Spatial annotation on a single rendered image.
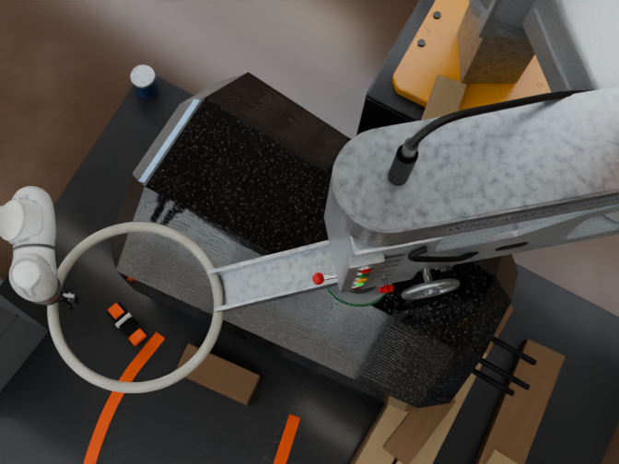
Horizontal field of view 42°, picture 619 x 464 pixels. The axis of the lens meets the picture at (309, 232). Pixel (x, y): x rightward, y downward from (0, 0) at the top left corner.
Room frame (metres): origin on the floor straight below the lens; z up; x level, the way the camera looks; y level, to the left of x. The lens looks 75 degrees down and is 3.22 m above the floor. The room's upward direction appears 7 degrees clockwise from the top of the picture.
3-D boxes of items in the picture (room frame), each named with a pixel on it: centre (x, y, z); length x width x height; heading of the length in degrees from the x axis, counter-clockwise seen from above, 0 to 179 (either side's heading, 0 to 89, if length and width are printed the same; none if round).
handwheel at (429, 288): (0.46, -0.31, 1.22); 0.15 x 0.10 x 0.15; 108
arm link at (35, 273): (0.35, 0.68, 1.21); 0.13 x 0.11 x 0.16; 13
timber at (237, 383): (0.24, 0.28, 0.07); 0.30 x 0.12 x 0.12; 73
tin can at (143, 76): (1.41, 0.77, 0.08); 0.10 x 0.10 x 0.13
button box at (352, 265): (0.41, -0.13, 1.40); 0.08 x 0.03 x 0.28; 108
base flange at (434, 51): (1.34, -0.51, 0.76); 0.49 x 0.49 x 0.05; 69
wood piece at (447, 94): (1.12, -0.38, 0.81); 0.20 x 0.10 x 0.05; 167
